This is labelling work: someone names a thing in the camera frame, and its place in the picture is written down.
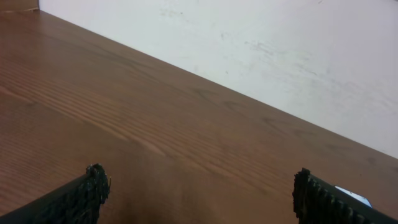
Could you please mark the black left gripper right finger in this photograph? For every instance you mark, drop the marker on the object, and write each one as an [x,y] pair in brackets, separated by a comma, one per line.
[316,202]

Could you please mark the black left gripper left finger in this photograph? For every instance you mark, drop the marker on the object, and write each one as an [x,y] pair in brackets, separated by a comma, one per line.
[78,201]

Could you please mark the blue Galaxy smartphone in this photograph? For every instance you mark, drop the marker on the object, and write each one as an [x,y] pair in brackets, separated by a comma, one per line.
[360,198]

